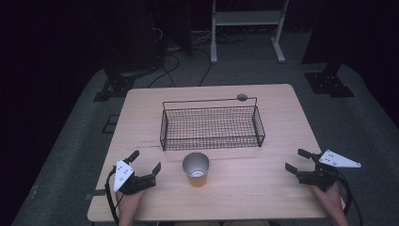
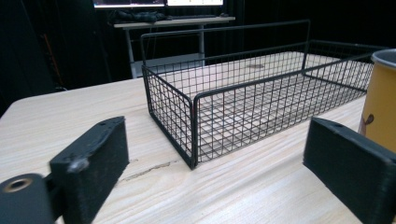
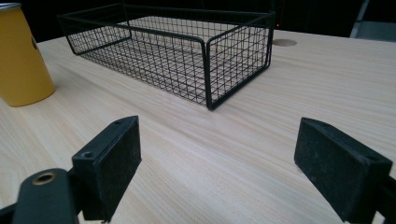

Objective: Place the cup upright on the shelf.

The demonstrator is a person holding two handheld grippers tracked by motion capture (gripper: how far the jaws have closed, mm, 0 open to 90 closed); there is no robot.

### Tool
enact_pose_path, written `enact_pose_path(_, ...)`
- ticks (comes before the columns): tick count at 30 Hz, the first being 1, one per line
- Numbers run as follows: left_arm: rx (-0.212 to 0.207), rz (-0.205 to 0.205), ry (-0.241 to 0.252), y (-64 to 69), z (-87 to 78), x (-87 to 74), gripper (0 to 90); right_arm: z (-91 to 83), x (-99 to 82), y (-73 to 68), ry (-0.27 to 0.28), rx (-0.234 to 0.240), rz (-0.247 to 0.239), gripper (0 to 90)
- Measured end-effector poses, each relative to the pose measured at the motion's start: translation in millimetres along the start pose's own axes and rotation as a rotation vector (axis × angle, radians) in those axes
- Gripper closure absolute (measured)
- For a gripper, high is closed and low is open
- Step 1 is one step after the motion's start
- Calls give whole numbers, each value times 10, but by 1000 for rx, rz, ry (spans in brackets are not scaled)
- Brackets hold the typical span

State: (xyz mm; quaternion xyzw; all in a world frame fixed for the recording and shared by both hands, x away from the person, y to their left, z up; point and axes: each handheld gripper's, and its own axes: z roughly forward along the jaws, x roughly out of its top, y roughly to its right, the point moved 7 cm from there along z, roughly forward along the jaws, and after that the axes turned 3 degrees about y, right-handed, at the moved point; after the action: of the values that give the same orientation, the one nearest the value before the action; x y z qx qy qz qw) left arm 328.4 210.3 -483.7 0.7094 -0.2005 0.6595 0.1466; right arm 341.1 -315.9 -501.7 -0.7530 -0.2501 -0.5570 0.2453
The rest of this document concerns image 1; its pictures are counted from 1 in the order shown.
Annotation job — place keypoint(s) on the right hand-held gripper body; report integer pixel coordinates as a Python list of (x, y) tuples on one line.
[(317, 177)]

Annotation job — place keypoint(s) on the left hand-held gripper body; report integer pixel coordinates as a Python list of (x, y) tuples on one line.
[(138, 182)]

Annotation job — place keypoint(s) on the orange cup with metal inside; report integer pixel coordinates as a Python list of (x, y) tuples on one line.
[(197, 180)]

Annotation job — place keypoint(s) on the person's left hand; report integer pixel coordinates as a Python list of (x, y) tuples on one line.
[(129, 207)]

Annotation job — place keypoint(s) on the person's right hand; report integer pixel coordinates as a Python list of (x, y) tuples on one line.
[(331, 204)]

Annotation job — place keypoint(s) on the dark tape strip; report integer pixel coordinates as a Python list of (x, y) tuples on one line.
[(95, 194)]

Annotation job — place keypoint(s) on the small grey round disc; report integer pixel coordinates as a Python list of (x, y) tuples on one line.
[(242, 97)]

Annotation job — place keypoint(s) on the black stand with base plate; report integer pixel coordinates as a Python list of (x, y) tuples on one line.
[(116, 85), (328, 82)]

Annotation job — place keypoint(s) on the white metal stand frame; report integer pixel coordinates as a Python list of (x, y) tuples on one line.
[(247, 18)]

